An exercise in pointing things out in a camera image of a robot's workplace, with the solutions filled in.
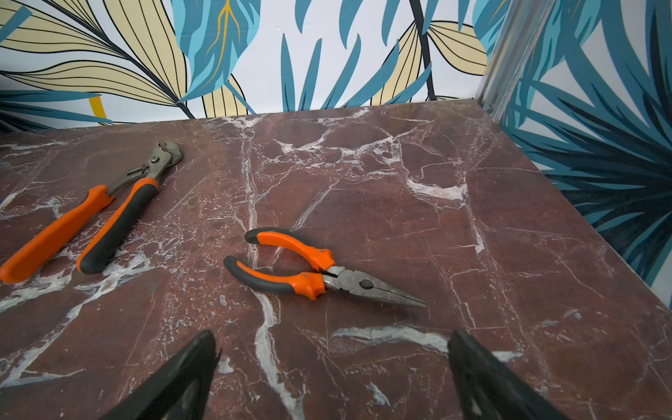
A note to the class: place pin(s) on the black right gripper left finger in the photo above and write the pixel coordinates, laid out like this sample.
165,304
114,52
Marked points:
179,389

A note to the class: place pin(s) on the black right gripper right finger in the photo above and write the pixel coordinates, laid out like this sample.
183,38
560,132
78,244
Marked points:
487,389

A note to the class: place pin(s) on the orange needle nose pliers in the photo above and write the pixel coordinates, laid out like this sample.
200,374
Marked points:
326,274

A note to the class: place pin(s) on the silver aluminium corner post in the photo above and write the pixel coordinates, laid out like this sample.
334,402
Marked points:
521,29

